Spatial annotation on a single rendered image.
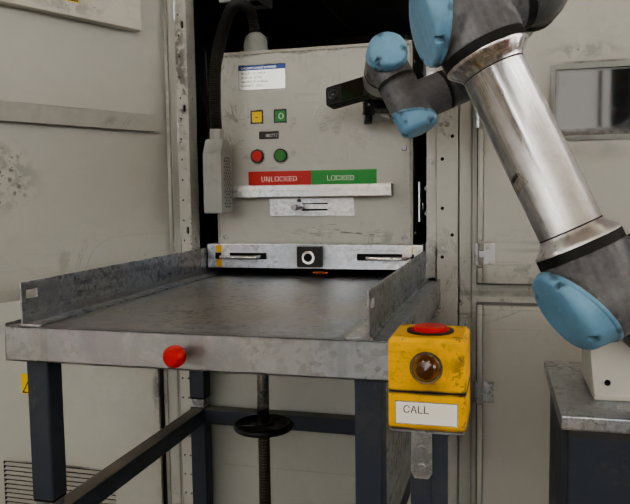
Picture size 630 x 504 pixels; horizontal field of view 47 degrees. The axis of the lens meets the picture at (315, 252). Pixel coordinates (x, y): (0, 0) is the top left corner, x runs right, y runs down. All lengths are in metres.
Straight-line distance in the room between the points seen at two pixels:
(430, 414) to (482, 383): 0.93
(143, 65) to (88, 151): 0.26
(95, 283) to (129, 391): 0.60
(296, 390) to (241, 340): 0.74
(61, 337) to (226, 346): 0.27
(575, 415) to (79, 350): 0.73
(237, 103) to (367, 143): 0.34
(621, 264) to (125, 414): 1.36
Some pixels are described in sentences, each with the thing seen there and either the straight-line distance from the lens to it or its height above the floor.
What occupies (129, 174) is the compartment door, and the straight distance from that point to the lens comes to 1.75.
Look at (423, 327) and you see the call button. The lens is 0.77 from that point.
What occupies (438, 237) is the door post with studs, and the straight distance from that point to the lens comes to 1.64.
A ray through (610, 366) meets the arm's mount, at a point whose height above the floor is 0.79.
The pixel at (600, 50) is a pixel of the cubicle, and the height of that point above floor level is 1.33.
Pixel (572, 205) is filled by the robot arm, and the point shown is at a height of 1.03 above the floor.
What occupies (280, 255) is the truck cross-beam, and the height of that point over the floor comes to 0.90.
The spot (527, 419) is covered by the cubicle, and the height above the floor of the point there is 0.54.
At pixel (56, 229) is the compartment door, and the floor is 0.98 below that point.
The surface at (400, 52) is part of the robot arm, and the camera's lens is 1.38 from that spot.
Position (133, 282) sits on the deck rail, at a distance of 1.50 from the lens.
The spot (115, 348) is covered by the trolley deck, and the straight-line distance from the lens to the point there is 1.14.
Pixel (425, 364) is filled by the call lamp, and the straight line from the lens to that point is 0.74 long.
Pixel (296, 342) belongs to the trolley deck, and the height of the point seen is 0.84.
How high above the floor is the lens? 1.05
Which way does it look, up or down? 5 degrees down
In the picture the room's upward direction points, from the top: 1 degrees counter-clockwise
